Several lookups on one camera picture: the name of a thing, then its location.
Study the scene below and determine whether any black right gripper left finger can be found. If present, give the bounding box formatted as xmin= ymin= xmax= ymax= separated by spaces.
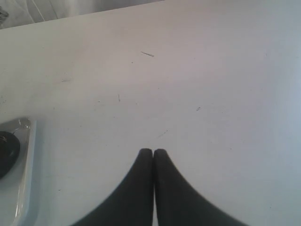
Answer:
xmin=75 ymin=148 xmax=154 ymax=226

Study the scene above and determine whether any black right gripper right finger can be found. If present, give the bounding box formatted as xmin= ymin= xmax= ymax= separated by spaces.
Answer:
xmin=153 ymin=149 xmax=235 ymax=226

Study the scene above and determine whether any black weight plate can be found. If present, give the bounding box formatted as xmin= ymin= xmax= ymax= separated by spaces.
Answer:
xmin=0 ymin=131 xmax=21 ymax=178

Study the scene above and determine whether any white rectangular tray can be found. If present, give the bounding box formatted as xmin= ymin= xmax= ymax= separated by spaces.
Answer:
xmin=0 ymin=117 xmax=37 ymax=226

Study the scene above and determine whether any white backdrop curtain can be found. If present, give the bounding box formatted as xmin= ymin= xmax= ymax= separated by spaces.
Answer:
xmin=0 ymin=0 xmax=154 ymax=29

